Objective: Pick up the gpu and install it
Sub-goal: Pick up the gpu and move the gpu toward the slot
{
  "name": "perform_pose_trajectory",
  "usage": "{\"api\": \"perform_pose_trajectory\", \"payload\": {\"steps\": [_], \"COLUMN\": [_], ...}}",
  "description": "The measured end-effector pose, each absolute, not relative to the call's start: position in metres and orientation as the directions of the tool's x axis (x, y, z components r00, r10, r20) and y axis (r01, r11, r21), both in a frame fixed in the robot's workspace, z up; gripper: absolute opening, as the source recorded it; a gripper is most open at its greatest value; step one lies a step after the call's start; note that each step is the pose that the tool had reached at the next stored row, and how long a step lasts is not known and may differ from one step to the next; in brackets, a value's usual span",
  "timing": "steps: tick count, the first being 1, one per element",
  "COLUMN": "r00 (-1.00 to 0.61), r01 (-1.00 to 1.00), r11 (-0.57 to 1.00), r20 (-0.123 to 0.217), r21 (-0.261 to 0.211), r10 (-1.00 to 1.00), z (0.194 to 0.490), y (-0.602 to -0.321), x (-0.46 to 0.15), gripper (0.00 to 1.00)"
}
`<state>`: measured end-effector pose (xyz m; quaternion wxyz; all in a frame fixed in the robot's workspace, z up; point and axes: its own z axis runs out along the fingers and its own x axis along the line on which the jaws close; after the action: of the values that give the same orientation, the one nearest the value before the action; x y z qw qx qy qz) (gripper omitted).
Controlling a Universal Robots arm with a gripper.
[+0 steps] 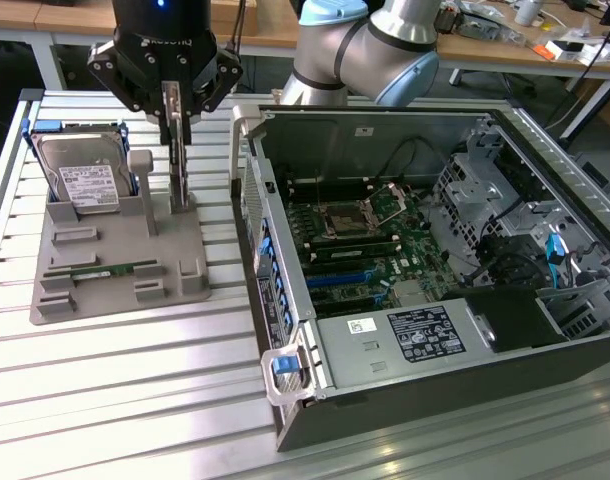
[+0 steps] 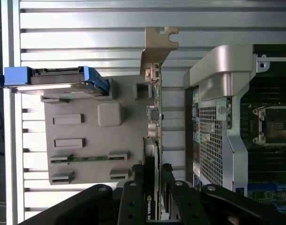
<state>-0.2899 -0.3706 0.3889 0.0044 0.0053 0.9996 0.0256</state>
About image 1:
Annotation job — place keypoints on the blue card retention clip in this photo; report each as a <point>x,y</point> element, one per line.
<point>281,300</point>
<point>277,284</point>
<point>284,316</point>
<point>265,243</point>

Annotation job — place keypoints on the black plastic shroud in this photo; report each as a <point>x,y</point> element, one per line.
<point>510,320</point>

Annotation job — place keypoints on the blue expansion slot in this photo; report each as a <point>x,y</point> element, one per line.
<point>335,281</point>

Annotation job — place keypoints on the silver chipset heatsink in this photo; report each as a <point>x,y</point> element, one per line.
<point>412,292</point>

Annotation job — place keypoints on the orange and white box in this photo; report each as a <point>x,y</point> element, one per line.
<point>560,50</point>

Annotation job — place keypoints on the CPU socket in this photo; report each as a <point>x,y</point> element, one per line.
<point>345,220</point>

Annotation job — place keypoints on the metal socket cover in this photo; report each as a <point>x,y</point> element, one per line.
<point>392,202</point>

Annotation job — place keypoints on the white paper box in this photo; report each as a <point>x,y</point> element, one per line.
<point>602,54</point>

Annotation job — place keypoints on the grey electronic parts pile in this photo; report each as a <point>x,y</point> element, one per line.
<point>485,22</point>

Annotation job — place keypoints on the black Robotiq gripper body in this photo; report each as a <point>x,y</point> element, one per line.
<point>160,55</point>

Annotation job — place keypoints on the white cylinder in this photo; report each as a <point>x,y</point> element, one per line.
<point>528,12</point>

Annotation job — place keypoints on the grey plastic parts rack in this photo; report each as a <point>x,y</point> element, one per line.
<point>115,295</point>

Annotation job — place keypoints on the green motherboard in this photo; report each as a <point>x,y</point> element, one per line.
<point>420,250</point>

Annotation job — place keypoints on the hard disk in blue caddy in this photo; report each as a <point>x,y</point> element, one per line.
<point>80,155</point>

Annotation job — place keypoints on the open Dell PC case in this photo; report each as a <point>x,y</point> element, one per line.
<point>435,400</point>

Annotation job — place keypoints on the metal disk bay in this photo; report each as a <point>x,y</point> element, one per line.
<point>465,195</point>
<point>585,315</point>

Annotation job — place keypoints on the grey computer case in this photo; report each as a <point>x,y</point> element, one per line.
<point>602,175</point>

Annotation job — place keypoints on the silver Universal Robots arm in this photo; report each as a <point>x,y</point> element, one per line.
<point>345,50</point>

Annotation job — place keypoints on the green RAM stick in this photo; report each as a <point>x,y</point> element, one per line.
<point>120,270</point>

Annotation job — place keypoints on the black RAM stick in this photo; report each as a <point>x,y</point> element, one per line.
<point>355,251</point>

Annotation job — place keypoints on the metal expansion slot bracket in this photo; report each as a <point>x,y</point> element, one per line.
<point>177,165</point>

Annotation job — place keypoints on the wooden desk white frame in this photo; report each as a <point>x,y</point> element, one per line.
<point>485,50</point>
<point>15,15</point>

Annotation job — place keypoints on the grey power supply with label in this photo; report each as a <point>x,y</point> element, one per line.
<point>355,360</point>

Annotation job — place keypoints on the thin metal locking lever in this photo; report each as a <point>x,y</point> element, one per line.
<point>319,187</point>

